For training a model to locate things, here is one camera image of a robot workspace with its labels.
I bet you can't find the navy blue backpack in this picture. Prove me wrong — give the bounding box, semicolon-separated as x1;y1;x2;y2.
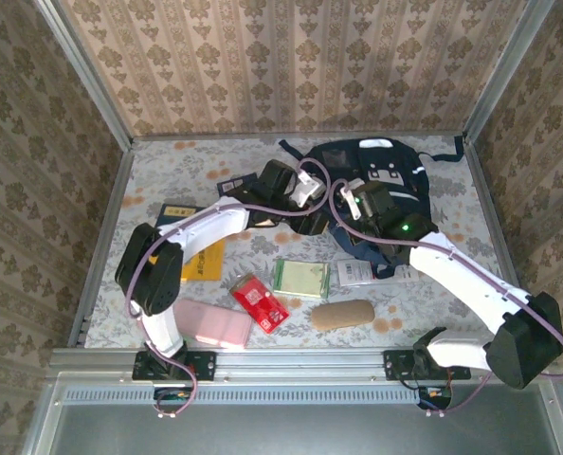
279;136;465;281

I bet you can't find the thick dark blue barcode book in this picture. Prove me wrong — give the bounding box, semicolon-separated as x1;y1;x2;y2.
216;173;259;198

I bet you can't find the white red-striped packet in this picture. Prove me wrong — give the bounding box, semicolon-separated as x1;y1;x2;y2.
336;258;420;287

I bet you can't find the green notepad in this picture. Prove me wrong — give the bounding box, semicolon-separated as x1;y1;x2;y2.
272;258;331;300

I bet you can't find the brown felt pencil case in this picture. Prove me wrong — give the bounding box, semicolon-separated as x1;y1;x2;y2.
309;299;376;331

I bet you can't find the yellow book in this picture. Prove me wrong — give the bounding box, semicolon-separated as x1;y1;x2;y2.
180;236;227;283

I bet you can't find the red packet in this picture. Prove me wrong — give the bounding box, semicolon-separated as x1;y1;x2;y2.
228;273;291;336

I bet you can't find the pink pencil case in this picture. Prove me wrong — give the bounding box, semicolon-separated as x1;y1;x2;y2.
172;298;254;351

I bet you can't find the grey metal tray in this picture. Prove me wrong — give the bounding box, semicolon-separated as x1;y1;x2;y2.
23;373;563;455

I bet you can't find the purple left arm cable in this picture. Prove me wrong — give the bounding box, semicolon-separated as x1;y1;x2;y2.
124;158;333;419

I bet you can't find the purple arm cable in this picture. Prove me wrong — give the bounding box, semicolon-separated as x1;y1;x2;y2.
124;158;333;419
331;178;563;419

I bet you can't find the aluminium back rail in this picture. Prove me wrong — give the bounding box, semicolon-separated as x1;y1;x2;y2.
129;131;470;142

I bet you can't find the aluminium right side rail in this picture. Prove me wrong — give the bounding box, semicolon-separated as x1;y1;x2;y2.
462;136;522;290

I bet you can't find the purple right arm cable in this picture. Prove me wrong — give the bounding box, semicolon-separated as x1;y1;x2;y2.
331;178;563;419

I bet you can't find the aluminium front frame rail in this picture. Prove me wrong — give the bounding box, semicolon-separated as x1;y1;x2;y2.
48;348;560;380

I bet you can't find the aluminium right corner post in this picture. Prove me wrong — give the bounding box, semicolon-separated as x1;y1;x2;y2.
462;0;557;143

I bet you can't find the aluminium corner post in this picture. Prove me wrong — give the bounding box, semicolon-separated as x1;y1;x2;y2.
462;0;557;143
34;0;135;151

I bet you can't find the aluminium left side rail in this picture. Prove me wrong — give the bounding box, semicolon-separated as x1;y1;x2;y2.
66;144;136;350

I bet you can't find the slotted grey cable duct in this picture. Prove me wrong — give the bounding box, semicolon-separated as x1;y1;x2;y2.
63;386;423;405

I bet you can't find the aluminium left corner post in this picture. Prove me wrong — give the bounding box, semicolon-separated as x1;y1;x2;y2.
34;0;135;151

